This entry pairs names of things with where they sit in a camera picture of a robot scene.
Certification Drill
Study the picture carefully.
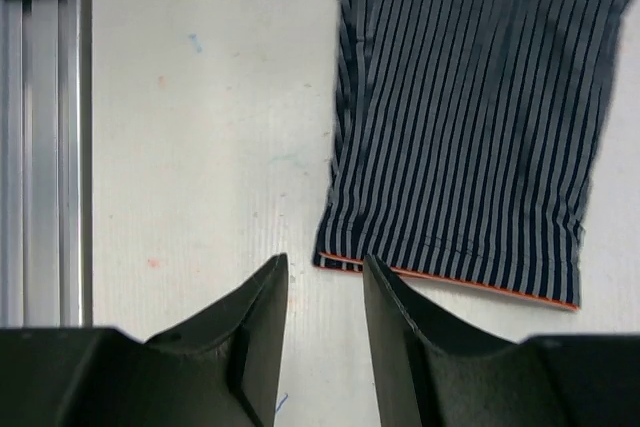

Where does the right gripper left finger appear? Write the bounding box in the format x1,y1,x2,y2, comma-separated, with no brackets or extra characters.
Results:
1,254,289,426

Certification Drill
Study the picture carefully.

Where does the aluminium rail frame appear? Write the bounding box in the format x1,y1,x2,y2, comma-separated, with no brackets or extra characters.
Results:
1,0,93,327

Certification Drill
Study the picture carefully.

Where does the striped blue cloth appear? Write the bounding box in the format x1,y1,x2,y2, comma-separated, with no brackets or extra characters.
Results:
313,0,630,309

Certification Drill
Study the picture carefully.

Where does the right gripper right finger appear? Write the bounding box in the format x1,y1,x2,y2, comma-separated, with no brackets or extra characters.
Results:
363,257,639,426

